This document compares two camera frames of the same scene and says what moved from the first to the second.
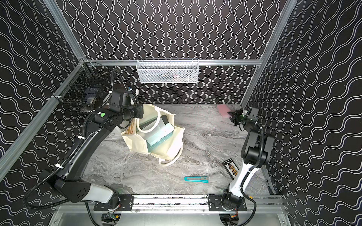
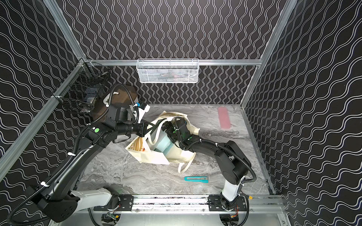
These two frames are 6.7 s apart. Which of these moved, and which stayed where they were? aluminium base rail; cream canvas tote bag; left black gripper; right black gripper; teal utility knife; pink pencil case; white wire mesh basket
Moved: cream canvas tote bag; right black gripper; pink pencil case; left black gripper
Stayed: aluminium base rail; teal utility knife; white wire mesh basket
